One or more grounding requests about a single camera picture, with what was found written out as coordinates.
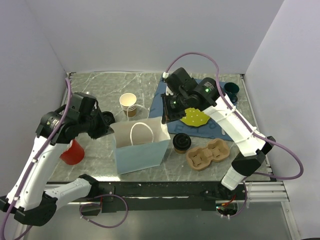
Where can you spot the single brown paper cup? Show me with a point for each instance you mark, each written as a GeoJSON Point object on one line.
{"type": "Point", "coordinates": [181, 150]}

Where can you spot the stack of brown paper cups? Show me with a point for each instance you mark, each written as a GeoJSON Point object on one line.
{"type": "Point", "coordinates": [128, 103]}

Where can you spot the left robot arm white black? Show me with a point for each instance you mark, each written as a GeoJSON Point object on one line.
{"type": "Point", "coordinates": [29, 201]}

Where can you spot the brown cardboard cup carrier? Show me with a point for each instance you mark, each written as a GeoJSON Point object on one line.
{"type": "Point", "coordinates": [199, 158]}

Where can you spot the black cup lid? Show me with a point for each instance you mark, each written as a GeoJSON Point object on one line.
{"type": "Point", "coordinates": [182, 140]}

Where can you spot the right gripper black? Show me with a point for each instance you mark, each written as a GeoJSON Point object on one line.
{"type": "Point", "coordinates": [167, 115]}

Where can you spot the red cup holder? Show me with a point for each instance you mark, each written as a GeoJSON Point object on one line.
{"type": "Point", "coordinates": [74, 154]}

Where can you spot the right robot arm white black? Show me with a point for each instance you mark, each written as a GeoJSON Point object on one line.
{"type": "Point", "coordinates": [183, 92]}

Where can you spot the yellow plate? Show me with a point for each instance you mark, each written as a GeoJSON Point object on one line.
{"type": "Point", "coordinates": [195, 118]}

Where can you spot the light blue paper bag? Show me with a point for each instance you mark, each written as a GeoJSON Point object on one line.
{"type": "Point", "coordinates": [139, 144]}

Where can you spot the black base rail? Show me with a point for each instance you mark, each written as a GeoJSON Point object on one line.
{"type": "Point", "coordinates": [171, 195]}

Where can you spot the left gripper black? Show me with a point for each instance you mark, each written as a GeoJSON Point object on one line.
{"type": "Point", "coordinates": [102, 129]}

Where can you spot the stack of black lids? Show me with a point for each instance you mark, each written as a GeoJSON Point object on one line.
{"type": "Point", "coordinates": [108, 117]}

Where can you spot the dark green enamel mug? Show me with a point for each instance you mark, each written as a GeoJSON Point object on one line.
{"type": "Point", "coordinates": [232, 90]}

